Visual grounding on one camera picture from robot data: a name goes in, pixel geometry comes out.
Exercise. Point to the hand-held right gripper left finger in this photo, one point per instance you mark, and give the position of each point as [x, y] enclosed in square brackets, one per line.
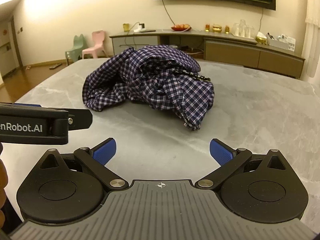
[106, 151]

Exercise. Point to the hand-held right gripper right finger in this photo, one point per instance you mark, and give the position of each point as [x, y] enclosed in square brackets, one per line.
[220, 152]

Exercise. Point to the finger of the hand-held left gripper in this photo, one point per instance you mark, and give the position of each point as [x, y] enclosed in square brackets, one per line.
[27, 105]
[80, 120]

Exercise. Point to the blue plaid shirt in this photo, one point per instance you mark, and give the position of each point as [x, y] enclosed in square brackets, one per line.
[150, 80]

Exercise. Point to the person's left hand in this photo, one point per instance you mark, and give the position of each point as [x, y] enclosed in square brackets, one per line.
[3, 177]

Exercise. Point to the dark slipper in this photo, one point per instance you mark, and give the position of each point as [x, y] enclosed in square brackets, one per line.
[55, 66]

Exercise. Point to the pale room door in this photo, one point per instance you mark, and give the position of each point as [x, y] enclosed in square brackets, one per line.
[8, 52]

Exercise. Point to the green plastic chair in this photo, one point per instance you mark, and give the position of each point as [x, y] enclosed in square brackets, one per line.
[77, 47]

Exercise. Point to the pink plastic chair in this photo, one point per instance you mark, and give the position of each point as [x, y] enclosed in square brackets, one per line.
[98, 41]

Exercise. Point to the long grey low cabinet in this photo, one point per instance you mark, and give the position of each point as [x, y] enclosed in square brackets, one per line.
[225, 50]

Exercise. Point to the yellow cup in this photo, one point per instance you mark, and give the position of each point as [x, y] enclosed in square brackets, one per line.
[126, 27]

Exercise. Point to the white power strip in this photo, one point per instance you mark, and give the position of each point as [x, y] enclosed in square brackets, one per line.
[143, 30]

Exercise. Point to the small amber jar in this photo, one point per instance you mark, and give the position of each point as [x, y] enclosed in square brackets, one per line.
[207, 28]
[227, 29]

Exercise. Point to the golden ornament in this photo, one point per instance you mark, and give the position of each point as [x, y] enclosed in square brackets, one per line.
[217, 28]

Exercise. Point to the group of clear glasses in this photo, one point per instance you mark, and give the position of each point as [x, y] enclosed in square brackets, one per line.
[241, 30]

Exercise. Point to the grey basket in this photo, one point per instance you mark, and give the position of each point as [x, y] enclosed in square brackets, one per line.
[280, 42]

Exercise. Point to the red fruit plate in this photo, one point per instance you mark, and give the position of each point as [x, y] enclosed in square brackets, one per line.
[181, 27]

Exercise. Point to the white curtain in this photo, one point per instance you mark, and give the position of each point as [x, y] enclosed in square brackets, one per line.
[312, 42]

